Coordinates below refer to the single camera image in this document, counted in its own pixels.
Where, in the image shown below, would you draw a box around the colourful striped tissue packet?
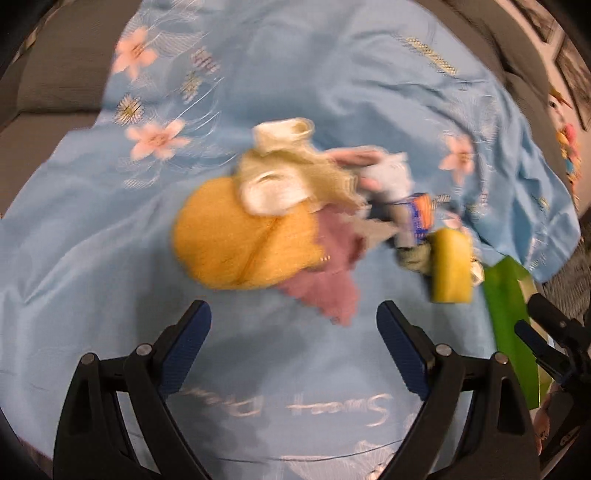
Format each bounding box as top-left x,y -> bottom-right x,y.
402,193 -> 437,245

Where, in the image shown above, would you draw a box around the orange fuzzy cloth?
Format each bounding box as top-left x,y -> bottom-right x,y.
172,178 -> 324,291

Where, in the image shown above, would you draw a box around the cream waffle cloth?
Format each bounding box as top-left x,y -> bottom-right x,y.
238,117 -> 365,217

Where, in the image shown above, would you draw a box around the green box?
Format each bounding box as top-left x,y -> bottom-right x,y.
480,256 -> 555,409

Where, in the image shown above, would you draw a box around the light blue floral blanket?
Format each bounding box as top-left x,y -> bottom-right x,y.
0,0 -> 583,480

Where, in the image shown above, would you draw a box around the framed wall picture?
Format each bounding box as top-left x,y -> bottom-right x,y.
512,0 -> 570,46
554,37 -> 591,134

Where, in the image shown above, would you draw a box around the green waffle cloth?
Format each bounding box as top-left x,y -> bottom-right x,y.
397,244 -> 437,278

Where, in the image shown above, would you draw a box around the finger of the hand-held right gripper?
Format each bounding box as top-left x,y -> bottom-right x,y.
527,293 -> 591,365
514,320 -> 578,386

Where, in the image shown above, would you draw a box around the colourful plush toy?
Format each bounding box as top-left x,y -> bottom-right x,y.
549,88 -> 583,185

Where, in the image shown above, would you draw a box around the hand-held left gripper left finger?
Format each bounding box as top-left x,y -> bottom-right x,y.
53,300 -> 213,480

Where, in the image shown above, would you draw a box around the pink cloth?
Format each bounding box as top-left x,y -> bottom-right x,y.
277,208 -> 365,326

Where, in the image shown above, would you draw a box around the light blue plush toy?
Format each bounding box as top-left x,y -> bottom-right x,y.
330,148 -> 414,204

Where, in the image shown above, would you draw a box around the yellow sponge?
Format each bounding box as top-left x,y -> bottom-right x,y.
427,228 -> 474,305

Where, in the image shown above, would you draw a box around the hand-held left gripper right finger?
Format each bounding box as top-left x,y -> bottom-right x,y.
376,300 -> 541,480

